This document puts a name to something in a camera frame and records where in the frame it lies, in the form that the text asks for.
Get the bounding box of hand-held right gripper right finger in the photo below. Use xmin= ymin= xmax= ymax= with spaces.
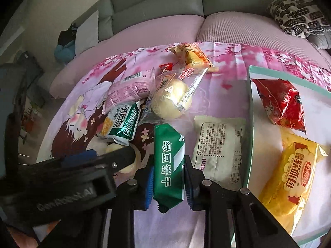
xmin=184 ymin=155 xmax=300 ymax=248

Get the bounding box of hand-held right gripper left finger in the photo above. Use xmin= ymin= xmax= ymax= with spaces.
xmin=101 ymin=155 xmax=156 ymax=248

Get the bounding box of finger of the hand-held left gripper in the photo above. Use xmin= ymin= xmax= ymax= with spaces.
xmin=61 ymin=149 xmax=97 ymax=168
xmin=96 ymin=145 xmax=136 ymax=176

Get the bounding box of small white bun packet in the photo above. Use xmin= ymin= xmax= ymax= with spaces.
xmin=105 ymin=143 xmax=137 ymax=175

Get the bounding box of green white corn packet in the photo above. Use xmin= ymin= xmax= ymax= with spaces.
xmin=98 ymin=101 xmax=141 ymax=146

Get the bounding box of green biscuit packet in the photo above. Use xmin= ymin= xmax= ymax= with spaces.
xmin=152 ymin=123 xmax=186 ymax=213

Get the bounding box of white snack packet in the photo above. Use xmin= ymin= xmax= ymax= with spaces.
xmin=193 ymin=116 xmax=247 ymax=189

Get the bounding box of pink snack packet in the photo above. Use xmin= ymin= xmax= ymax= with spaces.
xmin=102 ymin=71 xmax=156 ymax=114

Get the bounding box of clear round bun packet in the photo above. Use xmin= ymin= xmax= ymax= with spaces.
xmin=140 ymin=67 xmax=209 ymax=124

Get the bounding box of yellow bread packet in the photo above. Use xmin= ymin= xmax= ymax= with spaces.
xmin=259 ymin=129 xmax=330 ymax=219

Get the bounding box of orange yellow snack packet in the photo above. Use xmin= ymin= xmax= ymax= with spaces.
xmin=169 ymin=42 xmax=219 ymax=73

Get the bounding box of shiny red snack packet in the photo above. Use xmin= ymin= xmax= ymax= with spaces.
xmin=251 ymin=78 xmax=307 ymax=135

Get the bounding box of teal cardboard box tray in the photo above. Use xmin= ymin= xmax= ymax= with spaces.
xmin=243 ymin=65 xmax=331 ymax=248

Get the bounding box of dark grey storage box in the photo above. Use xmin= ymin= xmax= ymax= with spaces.
xmin=14 ymin=51 xmax=44 ymax=88

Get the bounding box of teal cloth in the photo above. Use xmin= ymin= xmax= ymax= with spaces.
xmin=54 ymin=43 xmax=77 ymax=63

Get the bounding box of dark bag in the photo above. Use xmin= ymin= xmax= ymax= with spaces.
xmin=57 ymin=24 xmax=78 ymax=47

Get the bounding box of white cushion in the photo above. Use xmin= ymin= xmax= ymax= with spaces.
xmin=75 ymin=10 xmax=100 ymax=56

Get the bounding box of pink sofa cover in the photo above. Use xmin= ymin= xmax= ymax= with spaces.
xmin=49 ymin=10 xmax=331 ymax=99

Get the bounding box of grey sofa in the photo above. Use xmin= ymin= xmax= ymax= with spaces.
xmin=75 ymin=0 xmax=331 ymax=49

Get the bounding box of grey pillow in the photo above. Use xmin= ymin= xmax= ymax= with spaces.
xmin=308 ymin=33 xmax=331 ymax=49

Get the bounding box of black patterned pillow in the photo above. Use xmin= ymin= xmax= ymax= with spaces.
xmin=266 ymin=0 xmax=331 ymax=39

